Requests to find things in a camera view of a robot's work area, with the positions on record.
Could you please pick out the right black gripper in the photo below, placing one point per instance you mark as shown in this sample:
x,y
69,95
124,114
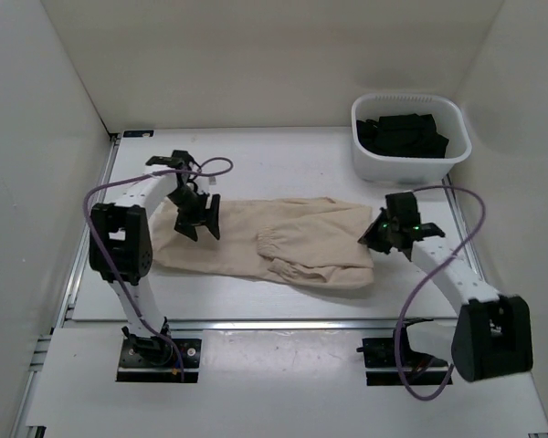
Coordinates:
x,y
369,237

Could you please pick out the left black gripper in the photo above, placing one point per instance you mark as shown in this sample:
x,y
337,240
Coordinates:
x,y
208,217

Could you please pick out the beige trousers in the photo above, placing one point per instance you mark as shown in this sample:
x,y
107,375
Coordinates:
x,y
304,242

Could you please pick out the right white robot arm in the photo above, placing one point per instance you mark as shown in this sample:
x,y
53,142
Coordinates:
x,y
492,337

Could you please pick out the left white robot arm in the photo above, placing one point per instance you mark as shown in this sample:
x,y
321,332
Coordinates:
x,y
121,248

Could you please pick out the white plastic basket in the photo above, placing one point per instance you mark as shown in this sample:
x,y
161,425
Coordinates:
x,y
450,123

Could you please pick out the black clothes in basket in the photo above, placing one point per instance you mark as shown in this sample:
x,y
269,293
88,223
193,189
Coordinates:
x,y
402,136

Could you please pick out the aluminium right rail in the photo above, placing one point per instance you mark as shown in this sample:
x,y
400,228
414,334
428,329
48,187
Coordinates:
x,y
466,231

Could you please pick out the aluminium front rail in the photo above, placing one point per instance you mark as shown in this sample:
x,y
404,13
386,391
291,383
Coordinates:
x,y
282,324

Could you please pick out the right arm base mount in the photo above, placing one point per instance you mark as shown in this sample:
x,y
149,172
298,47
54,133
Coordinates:
x,y
380,369

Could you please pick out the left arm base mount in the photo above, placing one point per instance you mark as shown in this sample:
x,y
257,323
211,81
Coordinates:
x,y
153,361

